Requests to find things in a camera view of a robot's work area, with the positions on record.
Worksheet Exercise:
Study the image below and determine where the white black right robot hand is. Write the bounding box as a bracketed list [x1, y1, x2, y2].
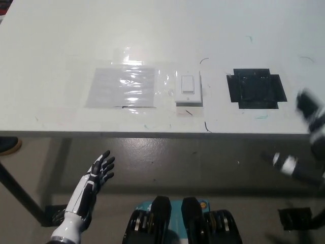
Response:
[261, 87, 325, 189]

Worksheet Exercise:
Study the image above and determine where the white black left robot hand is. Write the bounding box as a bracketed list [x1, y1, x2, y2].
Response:
[50, 149, 116, 241]

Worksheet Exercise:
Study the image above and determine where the white rocker wall switch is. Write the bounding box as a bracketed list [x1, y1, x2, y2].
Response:
[175, 70, 204, 107]

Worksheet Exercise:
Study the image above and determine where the black floor tape patch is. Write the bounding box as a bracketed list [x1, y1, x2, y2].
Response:
[45, 204, 68, 227]
[277, 207, 313, 231]

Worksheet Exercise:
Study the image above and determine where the black metal table leg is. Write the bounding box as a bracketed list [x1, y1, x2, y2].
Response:
[0, 161, 49, 227]

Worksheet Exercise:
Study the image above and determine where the black tape square patch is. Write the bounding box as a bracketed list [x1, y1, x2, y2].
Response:
[226, 68, 288, 110]

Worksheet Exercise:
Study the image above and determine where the dark shoe tan sole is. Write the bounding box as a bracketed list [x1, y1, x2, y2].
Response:
[0, 136, 23, 156]

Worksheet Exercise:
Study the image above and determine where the clear plastic sheet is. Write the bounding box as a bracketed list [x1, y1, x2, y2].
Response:
[84, 66, 156, 109]

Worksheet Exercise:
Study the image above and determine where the clear plastic tape film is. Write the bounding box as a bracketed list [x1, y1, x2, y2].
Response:
[109, 47, 179, 115]

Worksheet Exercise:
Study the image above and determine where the dark red cluttered item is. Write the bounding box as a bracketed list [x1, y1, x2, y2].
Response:
[0, 0, 16, 20]

